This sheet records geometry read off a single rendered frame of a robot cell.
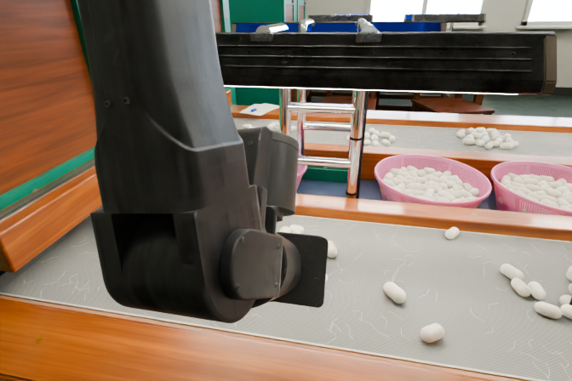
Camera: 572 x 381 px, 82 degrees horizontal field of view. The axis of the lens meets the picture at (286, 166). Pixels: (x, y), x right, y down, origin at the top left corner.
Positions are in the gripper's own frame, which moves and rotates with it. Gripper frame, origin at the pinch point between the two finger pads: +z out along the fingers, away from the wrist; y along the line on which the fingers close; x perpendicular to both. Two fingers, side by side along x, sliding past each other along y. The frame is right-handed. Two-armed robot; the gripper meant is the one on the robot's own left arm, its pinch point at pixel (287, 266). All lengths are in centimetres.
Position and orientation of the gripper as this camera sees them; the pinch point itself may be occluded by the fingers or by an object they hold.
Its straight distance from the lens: 42.9
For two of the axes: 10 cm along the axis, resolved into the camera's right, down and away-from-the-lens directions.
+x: -1.1, 9.5, -2.8
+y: -9.8, -0.7, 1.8
